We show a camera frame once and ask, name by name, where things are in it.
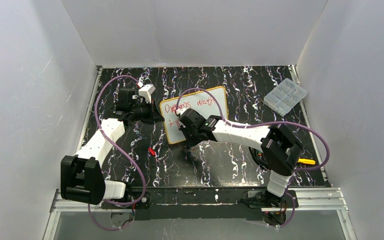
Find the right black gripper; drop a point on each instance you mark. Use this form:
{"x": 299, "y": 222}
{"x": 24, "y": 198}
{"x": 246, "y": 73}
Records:
{"x": 185, "y": 134}

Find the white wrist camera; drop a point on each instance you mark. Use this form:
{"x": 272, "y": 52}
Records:
{"x": 146, "y": 91}
{"x": 180, "y": 111}

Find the clear plastic compartment box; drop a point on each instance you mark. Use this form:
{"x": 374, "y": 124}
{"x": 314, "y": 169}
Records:
{"x": 283, "y": 98}

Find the red marker cap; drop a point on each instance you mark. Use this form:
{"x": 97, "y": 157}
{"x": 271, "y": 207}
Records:
{"x": 152, "y": 152}

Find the yellow cable connector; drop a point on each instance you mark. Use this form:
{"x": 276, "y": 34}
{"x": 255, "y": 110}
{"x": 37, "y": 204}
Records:
{"x": 307, "y": 161}

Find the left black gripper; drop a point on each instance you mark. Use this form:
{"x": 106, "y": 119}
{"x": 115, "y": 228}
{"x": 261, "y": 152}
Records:
{"x": 149, "y": 112}

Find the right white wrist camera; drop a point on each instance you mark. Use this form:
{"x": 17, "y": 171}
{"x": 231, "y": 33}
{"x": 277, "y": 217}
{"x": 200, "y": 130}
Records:
{"x": 180, "y": 111}

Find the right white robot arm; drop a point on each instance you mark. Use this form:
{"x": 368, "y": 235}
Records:
{"x": 278, "y": 145}

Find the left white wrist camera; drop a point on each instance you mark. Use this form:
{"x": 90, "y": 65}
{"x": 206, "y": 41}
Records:
{"x": 146, "y": 91}

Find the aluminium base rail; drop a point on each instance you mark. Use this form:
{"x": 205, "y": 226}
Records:
{"x": 241, "y": 202}

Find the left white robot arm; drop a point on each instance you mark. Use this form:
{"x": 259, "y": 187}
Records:
{"x": 81, "y": 177}

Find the yellow framed whiteboard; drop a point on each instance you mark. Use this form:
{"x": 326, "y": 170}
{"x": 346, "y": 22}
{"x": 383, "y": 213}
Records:
{"x": 199, "y": 101}

